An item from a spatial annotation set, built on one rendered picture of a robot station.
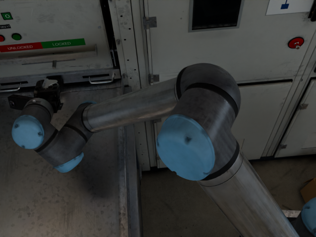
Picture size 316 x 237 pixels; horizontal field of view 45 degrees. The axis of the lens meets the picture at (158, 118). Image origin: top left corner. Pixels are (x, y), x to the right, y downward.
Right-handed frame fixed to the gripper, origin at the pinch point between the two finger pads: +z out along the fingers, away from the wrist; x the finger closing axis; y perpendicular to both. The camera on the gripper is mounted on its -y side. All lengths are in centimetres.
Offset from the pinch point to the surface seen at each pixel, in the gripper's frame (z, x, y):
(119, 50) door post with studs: 7.0, 9.3, 27.7
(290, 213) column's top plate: -27, -47, 85
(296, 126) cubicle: 37, -48, 112
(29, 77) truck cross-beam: 16.3, -1.5, -10.6
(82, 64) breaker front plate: 15.5, 2.3, 11.8
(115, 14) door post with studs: -1.5, 24.0, 28.7
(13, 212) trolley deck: -26.4, -35.2, -13.2
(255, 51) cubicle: 7, 4, 79
